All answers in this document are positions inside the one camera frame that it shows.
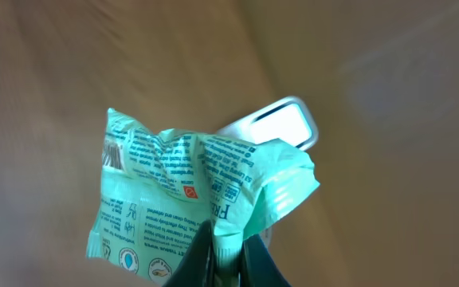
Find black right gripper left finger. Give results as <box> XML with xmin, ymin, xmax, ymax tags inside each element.
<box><xmin>163</xmin><ymin>220</ymin><xmax>214</xmax><ymax>287</ymax></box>

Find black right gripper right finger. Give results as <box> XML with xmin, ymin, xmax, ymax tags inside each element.
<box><xmin>239</xmin><ymin>234</ymin><xmax>291</xmax><ymax>287</ymax></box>

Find light blue wipes packet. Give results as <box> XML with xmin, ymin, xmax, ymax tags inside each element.
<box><xmin>86</xmin><ymin>109</ymin><xmax>319</xmax><ymax>285</ymax></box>

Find white barcode scanner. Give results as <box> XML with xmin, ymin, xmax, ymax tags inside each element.
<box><xmin>217</xmin><ymin>96</ymin><xmax>319</xmax><ymax>151</ymax></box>

